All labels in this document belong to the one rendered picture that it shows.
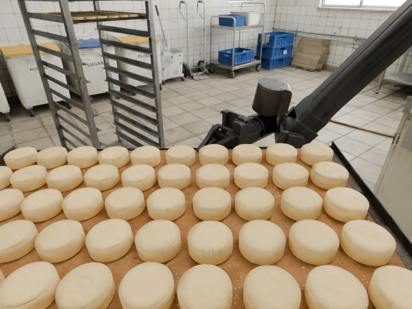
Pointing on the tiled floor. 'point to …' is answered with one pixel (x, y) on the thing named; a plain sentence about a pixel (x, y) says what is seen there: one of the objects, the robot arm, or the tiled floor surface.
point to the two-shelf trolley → (238, 43)
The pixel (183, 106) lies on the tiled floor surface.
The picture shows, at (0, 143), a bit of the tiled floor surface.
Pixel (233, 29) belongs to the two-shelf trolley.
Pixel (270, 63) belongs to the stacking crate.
